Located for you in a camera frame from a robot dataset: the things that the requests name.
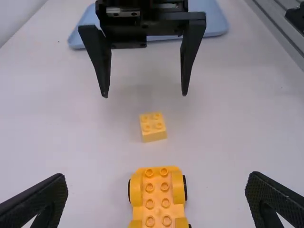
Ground yellow toy car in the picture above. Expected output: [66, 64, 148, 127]
[127, 165, 192, 228]

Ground yellow toy brick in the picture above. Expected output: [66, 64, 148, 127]
[139, 113, 168, 143]

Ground silver rails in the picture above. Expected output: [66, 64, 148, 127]
[247, 0, 304, 72]

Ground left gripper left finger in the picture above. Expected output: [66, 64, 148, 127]
[0, 173, 69, 228]

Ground blue mat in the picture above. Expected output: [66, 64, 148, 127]
[67, 0, 230, 51]

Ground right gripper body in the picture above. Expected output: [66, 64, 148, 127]
[95, 0, 189, 49]

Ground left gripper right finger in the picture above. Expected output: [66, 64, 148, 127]
[244, 171, 304, 228]

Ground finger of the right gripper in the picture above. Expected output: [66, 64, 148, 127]
[77, 24, 112, 99]
[175, 11, 207, 97]

